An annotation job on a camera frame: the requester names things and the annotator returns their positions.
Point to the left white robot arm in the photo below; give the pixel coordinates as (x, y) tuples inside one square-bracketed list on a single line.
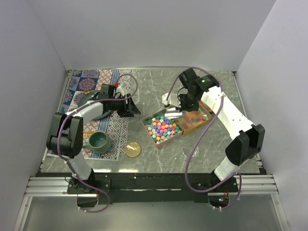
[(65, 137)]

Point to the teal ceramic cup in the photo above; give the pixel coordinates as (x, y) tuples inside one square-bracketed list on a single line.
[(99, 142)]

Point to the clear plastic ball half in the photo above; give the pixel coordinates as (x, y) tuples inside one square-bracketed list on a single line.
[(194, 152)]

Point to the round gold tin lid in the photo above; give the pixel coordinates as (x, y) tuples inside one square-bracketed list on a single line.
[(132, 149)]

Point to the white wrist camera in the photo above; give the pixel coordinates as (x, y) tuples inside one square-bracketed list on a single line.
[(172, 100), (122, 91)]

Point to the patterned placemat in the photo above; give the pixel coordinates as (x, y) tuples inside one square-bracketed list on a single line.
[(82, 82)]

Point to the pink tin of star candies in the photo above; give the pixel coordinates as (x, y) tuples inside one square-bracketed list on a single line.
[(160, 129)]

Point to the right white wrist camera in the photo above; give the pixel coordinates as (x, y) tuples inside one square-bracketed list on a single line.
[(172, 100)]

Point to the gold tin of pastel candies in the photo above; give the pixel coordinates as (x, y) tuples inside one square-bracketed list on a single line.
[(191, 121)]

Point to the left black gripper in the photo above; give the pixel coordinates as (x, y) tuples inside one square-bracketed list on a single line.
[(128, 109)]

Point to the gold spoon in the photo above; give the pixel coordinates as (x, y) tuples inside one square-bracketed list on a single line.
[(88, 133)]

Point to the silver metal scoop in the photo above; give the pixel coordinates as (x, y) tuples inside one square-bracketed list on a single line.
[(172, 113)]

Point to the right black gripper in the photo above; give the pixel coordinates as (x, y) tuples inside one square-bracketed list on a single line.
[(184, 108)]

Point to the teal ceramic plate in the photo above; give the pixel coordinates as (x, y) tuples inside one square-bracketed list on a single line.
[(86, 98)]

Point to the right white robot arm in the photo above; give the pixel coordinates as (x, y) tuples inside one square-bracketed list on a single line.
[(246, 137)]

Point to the black base bar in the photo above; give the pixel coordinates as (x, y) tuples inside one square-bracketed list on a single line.
[(141, 187)]

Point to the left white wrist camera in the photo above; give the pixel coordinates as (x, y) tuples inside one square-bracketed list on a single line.
[(122, 91)]

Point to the gold fork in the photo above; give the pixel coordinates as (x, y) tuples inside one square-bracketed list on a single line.
[(110, 88)]

